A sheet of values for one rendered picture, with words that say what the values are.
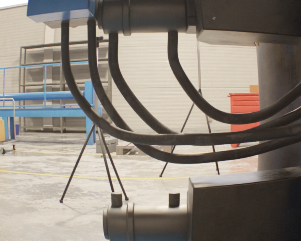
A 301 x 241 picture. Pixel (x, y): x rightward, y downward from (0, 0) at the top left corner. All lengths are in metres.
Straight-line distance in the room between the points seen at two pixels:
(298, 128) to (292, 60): 0.69
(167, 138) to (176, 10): 0.28
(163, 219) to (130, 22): 0.42
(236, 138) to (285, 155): 0.66
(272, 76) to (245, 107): 6.92
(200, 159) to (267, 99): 0.55
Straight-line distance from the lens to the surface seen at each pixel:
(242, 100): 8.41
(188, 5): 1.03
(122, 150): 7.74
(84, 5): 0.94
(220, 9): 0.88
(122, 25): 1.04
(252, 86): 8.70
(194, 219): 0.89
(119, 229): 1.06
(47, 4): 0.95
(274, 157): 1.49
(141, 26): 1.05
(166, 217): 1.05
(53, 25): 1.10
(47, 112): 9.73
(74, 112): 9.65
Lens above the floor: 0.75
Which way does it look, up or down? level
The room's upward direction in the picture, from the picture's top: 1 degrees counter-clockwise
